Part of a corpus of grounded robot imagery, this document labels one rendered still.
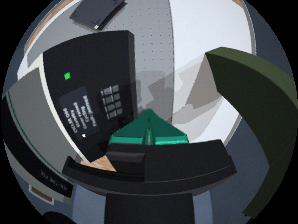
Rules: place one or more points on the white thermal cycler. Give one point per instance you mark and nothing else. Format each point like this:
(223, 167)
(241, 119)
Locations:
(81, 92)

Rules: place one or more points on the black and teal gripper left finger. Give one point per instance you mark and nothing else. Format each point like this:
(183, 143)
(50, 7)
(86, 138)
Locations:
(134, 132)

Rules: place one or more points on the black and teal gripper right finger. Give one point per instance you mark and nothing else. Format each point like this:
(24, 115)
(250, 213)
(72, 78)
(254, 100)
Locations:
(163, 133)

